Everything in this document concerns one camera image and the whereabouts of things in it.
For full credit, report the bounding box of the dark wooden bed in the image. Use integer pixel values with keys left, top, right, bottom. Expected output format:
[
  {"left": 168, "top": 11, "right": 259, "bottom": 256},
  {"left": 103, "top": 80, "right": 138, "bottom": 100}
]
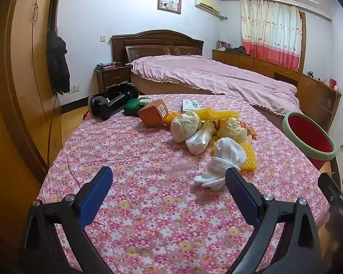
[{"left": 110, "top": 29, "right": 300, "bottom": 133}]

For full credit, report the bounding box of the green flower-shaped cushion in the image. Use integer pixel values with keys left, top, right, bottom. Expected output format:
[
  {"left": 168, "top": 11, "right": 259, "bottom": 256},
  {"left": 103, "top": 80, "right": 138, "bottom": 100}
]
[{"left": 123, "top": 97, "right": 153, "bottom": 117}]

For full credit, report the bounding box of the white plastic bag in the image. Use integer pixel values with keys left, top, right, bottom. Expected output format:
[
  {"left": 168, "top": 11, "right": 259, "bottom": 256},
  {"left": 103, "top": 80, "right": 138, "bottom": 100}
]
[{"left": 185, "top": 121, "right": 216, "bottom": 155}]

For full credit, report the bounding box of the dark cloth pile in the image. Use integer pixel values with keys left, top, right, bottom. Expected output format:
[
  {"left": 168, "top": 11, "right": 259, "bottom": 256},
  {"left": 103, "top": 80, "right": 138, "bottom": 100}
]
[{"left": 226, "top": 46, "right": 247, "bottom": 55}]

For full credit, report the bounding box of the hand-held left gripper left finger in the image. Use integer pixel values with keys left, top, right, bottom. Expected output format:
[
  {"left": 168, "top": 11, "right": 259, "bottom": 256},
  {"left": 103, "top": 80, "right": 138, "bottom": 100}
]
[{"left": 20, "top": 166, "right": 114, "bottom": 274}]

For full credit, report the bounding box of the white cotton glove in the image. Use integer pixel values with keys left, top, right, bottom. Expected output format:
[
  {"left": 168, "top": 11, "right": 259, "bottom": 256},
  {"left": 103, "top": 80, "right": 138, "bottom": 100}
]
[{"left": 193, "top": 137, "right": 248, "bottom": 190}]

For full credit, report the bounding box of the white and red curtain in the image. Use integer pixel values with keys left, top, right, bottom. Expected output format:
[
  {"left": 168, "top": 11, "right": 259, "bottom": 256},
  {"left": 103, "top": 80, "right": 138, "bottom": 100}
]
[{"left": 239, "top": 0, "right": 301, "bottom": 70}]

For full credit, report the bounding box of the black suction phone holder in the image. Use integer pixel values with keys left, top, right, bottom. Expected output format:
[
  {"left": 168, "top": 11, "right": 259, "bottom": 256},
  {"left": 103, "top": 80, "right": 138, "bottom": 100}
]
[{"left": 87, "top": 82, "right": 139, "bottom": 121}]

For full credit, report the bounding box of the black jacket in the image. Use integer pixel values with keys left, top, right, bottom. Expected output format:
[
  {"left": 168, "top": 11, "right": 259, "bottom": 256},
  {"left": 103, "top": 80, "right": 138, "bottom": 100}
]
[{"left": 46, "top": 29, "right": 71, "bottom": 95}]

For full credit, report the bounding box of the red bin with green rim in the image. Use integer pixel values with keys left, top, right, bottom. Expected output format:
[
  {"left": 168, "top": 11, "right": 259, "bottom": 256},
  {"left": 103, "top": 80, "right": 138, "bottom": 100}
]
[{"left": 282, "top": 111, "right": 336, "bottom": 170}]

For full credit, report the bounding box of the light wooden wardrobe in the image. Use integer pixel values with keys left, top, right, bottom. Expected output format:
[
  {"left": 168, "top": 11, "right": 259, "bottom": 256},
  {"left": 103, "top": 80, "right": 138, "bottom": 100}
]
[{"left": 0, "top": 0, "right": 65, "bottom": 263}]

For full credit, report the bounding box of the pink floral tablecloth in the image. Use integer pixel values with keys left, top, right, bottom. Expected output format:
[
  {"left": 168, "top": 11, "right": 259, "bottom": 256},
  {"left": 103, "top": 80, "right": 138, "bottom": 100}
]
[{"left": 36, "top": 94, "right": 330, "bottom": 274}]

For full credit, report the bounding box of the dark wooden nightstand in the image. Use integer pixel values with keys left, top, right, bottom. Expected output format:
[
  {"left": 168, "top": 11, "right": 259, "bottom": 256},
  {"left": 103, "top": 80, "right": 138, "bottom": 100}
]
[{"left": 95, "top": 64, "right": 133, "bottom": 95}]

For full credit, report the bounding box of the orange cardboard box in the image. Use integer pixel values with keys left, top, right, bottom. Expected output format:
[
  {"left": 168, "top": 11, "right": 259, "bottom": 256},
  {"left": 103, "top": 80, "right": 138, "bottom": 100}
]
[{"left": 138, "top": 99, "right": 169, "bottom": 128}]

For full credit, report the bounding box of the white air conditioner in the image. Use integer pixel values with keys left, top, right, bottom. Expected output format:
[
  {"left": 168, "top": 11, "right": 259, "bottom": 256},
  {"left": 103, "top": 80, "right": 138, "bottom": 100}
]
[{"left": 194, "top": 0, "right": 220, "bottom": 15}]

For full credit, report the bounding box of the orange snack packet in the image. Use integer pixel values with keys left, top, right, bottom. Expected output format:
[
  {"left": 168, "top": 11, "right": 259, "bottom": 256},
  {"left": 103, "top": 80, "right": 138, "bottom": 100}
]
[{"left": 237, "top": 120, "right": 258, "bottom": 139}]

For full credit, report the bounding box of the white box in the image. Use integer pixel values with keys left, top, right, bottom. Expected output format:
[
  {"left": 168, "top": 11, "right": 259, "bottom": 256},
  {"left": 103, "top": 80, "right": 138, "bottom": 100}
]
[{"left": 181, "top": 99, "right": 202, "bottom": 113}]

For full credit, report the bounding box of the pink checked blanket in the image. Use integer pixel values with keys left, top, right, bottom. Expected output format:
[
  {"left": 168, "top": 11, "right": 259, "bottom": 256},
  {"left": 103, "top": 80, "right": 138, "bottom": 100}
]
[{"left": 131, "top": 55, "right": 300, "bottom": 117}]

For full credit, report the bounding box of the cream paper ball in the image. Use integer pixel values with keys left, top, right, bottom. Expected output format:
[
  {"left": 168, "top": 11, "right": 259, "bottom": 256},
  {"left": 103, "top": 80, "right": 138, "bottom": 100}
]
[
  {"left": 219, "top": 118, "right": 252, "bottom": 145},
  {"left": 171, "top": 111, "right": 202, "bottom": 143}
]

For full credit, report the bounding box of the long low wooden cabinet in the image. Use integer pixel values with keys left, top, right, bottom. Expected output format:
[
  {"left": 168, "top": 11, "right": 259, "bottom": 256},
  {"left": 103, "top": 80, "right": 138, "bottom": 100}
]
[{"left": 212, "top": 49, "right": 342, "bottom": 132}]

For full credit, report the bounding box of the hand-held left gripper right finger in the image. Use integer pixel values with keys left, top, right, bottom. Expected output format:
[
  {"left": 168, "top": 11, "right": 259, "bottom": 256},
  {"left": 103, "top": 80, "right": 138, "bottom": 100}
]
[{"left": 225, "top": 167, "right": 326, "bottom": 274}]

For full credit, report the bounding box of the black hanging cable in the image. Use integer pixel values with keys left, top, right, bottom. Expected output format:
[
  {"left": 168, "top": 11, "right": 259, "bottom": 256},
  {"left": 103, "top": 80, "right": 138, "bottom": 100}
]
[{"left": 47, "top": 91, "right": 58, "bottom": 167}]

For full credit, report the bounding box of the small orange scrap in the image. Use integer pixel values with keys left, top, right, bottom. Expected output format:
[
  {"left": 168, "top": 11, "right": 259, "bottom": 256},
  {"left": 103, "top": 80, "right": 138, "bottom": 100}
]
[{"left": 164, "top": 111, "right": 179, "bottom": 126}]

